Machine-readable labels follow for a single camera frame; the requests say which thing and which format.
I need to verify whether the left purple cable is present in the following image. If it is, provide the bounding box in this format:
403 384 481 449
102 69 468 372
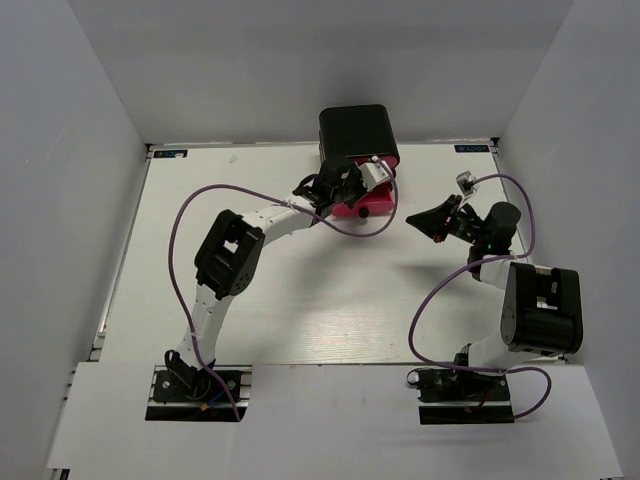
166 157 400 421

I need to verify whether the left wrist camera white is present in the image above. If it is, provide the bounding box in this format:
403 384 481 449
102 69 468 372
358 156 393 192

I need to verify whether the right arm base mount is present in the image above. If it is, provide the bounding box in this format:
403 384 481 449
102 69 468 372
406 368 515 426

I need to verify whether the purple cable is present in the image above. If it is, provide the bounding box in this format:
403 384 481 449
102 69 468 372
166 157 400 421
408 173 554 419

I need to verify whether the pink drawer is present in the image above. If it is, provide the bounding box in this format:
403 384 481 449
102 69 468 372
332 183 395 219
350 156 400 169

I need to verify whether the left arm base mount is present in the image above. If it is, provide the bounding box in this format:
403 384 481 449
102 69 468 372
145 366 252 423

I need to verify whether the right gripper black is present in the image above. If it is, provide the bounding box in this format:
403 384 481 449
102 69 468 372
408 194 489 246

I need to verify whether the blue table sticker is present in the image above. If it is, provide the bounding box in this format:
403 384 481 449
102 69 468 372
454 144 491 153
153 149 188 159

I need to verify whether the right blue table sticker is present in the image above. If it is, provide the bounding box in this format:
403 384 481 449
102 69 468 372
454 144 491 153

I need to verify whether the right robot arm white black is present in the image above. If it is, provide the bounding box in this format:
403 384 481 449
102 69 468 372
406 195 583 399

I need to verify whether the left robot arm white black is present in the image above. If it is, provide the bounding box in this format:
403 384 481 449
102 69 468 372
164 159 389 399

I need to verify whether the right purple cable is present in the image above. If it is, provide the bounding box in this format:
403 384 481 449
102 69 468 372
408 173 554 419

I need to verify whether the black drawer cabinet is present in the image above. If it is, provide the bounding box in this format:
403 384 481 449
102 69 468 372
319 104 400 160

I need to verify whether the left blue table sticker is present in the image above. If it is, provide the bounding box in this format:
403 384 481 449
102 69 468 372
153 149 188 159

